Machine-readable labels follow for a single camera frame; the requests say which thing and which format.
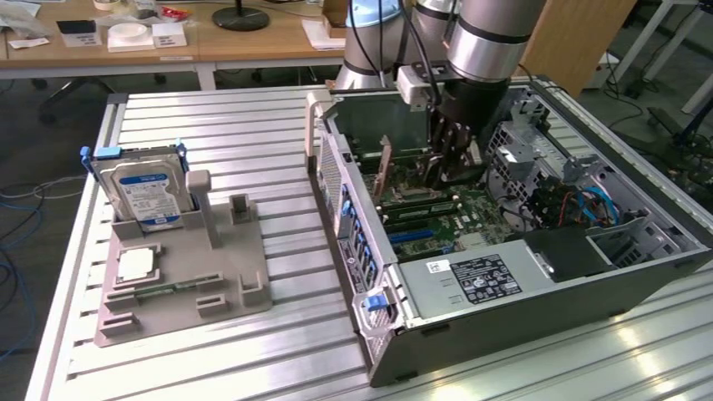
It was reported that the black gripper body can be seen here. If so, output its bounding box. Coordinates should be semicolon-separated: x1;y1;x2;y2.
436;77;511;131

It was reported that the green graphics card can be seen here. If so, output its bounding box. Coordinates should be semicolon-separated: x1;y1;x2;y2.
371;134;484;208

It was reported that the metal disk bay cage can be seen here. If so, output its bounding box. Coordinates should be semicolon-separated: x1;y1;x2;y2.
483;120;560;206

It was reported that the CPU socket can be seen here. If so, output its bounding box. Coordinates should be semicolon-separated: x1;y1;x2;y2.
389;183;441;205

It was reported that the green motherboard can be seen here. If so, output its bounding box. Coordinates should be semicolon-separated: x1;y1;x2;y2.
356;146;527;264

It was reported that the green RAM stick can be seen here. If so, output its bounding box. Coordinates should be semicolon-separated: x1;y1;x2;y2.
132;280;200;299
380;200;457;223

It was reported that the blue expansion slot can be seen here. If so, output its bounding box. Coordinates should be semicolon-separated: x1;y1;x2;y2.
388;228;435;246

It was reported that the wooden cabinet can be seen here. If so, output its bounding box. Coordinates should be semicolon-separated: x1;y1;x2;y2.
520;0;640;96

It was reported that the grey power supply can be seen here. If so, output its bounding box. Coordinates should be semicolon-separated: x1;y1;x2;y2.
397;240;560;322

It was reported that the white paper stack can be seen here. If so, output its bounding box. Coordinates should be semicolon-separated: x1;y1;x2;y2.
301;18;348;51

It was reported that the cardboard box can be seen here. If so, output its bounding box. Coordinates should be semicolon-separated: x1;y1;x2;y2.
323;0;352;29

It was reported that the wooden desk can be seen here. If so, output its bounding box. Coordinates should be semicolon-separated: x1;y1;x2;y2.
0;0;351;91

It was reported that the grey open PC case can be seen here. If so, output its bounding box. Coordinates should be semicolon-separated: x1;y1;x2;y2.
304;74;713;388

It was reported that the black round lamp base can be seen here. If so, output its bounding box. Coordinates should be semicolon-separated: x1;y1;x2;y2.
212;0;272;32

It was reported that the hard disk with blue caddy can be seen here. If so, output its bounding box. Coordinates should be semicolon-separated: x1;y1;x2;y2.
80;140;192;234

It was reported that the plain white box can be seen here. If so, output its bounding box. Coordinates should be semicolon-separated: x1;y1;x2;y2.
151;22;187;48

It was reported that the grey parts rack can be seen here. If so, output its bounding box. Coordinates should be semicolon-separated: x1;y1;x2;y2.
94;169;275;348

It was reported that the silver CPU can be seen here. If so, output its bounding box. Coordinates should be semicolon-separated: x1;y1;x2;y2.
118;248;159;282

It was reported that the white box with round dish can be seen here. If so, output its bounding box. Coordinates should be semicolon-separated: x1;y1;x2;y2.
106;23;156;53

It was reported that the white box with black lid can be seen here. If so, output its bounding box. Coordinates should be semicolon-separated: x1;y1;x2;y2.
56;19;104;48

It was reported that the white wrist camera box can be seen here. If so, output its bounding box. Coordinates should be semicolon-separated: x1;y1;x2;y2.
396;63;448;104

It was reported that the blue wire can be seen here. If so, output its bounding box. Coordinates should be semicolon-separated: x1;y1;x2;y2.
579;187;621;228

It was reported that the white table frame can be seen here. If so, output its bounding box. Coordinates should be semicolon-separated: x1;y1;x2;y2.
611;0;713;114

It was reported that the blue floor cable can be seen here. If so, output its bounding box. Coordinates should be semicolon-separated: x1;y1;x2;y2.
0;244;38;360

